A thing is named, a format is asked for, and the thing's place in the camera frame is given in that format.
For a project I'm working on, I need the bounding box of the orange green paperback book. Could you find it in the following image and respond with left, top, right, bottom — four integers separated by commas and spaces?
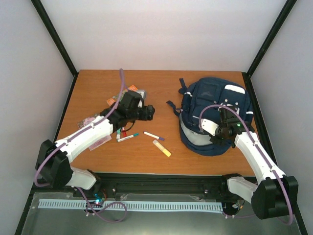
106, 85, 147, 106

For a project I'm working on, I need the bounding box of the navy blue student backpack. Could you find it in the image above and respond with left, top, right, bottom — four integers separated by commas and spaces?
167, 77, 253, 157

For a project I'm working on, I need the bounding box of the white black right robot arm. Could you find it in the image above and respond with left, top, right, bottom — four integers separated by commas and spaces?
200, 106, 298, 225

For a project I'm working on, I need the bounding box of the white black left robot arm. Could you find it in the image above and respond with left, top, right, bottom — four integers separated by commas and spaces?
34, 91, 155, 197

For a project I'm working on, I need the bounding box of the purple capped white marker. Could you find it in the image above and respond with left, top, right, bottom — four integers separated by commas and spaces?
143, 131, 165, 141

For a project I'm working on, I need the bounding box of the green capped white marker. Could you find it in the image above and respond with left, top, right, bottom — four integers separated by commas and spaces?
117, 133, 139, 142

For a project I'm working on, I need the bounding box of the red capped white marker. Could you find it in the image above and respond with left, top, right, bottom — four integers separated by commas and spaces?
121, 127, 127, 137

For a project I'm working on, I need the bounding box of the green white glue stick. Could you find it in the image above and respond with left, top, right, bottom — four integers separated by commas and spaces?
116, 128, 121, 140

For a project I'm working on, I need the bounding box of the yellow highlighter pen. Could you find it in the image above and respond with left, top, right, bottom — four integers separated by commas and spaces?
153, 140, 171, 157

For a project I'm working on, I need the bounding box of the pink illustrated paperback book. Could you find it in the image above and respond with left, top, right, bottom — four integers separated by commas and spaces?
77, 113, 112, 151

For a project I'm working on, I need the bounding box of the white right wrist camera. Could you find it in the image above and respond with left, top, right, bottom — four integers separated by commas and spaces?
200, 118, 219, 136

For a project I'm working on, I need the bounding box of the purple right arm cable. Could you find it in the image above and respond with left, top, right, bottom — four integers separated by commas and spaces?
198, 104, 293, 226

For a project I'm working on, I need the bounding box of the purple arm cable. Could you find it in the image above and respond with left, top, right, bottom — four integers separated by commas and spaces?
198, 104, 293, 226
33, 68, 128, 224

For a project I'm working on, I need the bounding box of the black aluminium frame rail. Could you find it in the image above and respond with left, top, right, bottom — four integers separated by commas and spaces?
31, 171, 293, 199

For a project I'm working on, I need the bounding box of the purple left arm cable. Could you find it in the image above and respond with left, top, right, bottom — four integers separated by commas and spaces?
33, 68, 128, 224

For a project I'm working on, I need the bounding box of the black left frame post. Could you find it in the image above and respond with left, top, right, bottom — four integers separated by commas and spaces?
30, 0, 79, 76

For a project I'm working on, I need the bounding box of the black frame post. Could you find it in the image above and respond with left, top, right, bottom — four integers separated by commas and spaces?
30, 0, 79, 76
246, 0, 298, 76

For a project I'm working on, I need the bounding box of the light blue slotted cable duct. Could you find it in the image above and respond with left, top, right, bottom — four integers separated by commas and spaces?
38, 199, 223, 213

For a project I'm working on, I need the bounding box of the black right frame post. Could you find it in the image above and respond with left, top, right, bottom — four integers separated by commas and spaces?
246, 0, 298, 76

